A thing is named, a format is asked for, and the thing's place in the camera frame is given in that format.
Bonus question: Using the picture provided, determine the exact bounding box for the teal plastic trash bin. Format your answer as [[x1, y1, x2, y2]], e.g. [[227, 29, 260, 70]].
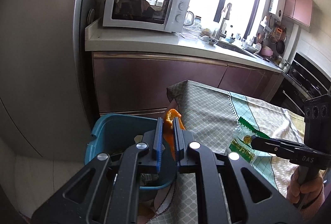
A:
[[84, 114, 176, 190]]

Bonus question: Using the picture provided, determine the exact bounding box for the chrome kitchen faucet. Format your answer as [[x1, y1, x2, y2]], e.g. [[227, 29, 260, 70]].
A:
[[215, 2, 232, 40]]

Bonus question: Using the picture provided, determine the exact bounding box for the white water heater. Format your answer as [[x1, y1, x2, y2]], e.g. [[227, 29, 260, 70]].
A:
[[269, 0, 286, 22]]

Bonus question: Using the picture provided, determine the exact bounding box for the orange peel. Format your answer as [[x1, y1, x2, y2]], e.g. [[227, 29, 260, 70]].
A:
[[163, 108, 185, 160]]

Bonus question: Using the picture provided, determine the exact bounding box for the white microwave oven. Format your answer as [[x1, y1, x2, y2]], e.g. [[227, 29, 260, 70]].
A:
[[103, 0, 190, 33]]

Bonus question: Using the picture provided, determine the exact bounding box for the pink bowl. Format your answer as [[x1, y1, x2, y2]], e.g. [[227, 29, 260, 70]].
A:
[[260, 46, 273, 57]]

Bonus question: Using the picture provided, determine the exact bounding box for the black frying pan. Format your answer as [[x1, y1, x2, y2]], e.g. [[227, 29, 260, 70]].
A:
[[276, 36, 286, 54]]

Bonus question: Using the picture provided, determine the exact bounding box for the maroon base cabinet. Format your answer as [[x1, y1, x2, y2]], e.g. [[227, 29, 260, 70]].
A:
[[93, 52, 283, 118]]

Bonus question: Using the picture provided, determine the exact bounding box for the right hand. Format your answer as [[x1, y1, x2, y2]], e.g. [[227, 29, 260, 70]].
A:
[[286, 167, 323, 209]]

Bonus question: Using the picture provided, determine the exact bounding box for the green snack wrapper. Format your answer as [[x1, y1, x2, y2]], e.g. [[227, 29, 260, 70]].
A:
[[228, 117, 269, 164]]

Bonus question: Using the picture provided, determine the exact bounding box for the black oven stove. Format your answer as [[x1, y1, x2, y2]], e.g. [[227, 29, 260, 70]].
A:
[[272, 52, 330, 116]]

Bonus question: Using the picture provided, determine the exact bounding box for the beige kitchen countertop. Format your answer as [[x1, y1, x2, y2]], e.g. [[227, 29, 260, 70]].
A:
[[85, 19, 282, 73]]

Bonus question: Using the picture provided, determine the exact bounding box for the silver refrigerator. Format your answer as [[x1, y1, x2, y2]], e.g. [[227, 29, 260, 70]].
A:
[[1, 0, 101, 161]]

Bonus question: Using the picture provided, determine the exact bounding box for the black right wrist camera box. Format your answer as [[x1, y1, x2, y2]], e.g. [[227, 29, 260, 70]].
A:
[[304, 94, 331, 154]]

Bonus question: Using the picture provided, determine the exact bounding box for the green patterned tablecloth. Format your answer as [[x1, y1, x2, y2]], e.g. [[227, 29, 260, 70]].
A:
[[149, 80, 305, 223]]

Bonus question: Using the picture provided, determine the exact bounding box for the pink wall cabinet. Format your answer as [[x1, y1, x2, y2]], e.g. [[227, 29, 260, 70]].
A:
[[284, 0, 313, 27]]

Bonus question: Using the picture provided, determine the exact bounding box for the glass electric kettle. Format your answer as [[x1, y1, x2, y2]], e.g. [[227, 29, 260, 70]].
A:
[[183, 11, 195, 27]]

